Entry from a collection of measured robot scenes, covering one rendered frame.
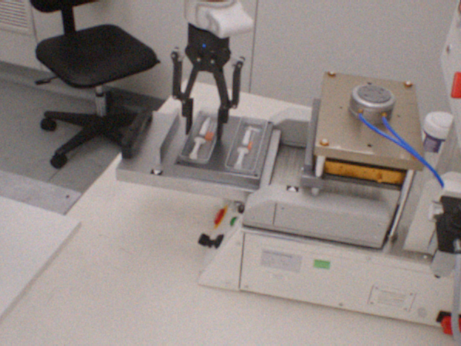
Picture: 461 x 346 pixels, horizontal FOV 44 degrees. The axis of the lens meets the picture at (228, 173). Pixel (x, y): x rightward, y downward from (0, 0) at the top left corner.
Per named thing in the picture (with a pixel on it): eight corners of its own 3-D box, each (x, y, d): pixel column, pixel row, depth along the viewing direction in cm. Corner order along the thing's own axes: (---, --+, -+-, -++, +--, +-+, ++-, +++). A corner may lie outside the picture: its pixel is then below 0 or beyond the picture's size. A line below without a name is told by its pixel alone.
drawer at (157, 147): (279, 144, 125) (283, 114, 120) (265, 208, 108) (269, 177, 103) (150, 124, 129) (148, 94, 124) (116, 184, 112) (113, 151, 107)
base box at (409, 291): (449, 219, 136) (471, 162, 125) (470, 351, 107) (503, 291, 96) (228, 183, 142) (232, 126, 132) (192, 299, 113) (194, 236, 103)
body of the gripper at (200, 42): (237, 17, 102) (233, 64, 107) (191, 11, 103) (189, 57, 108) (228, 34, 96) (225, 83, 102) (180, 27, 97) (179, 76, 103)
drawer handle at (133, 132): (153, 120, 123) (153, 103, 121) (130, 159, 112) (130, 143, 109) (144, 118, 124) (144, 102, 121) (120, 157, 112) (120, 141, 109)
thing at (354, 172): (402, 130, 116) (414, 89, 110) (408, 198, 99) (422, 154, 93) (318, 117, 118) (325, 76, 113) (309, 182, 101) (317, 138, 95)
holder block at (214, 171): (272, 131, 122) (273, 120, 121) (258, 188, 107) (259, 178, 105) (198, 120, 124) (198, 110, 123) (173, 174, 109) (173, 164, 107)
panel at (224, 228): (227, 187, 141) (265, 135, 129) (198, 276, 117) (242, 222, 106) (220, 183, 140) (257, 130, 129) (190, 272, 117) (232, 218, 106)
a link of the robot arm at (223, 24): (191, -21, 100) (191, 9, 103) (172, 5, 90) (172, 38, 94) (262, -12, 99) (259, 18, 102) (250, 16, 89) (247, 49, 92)
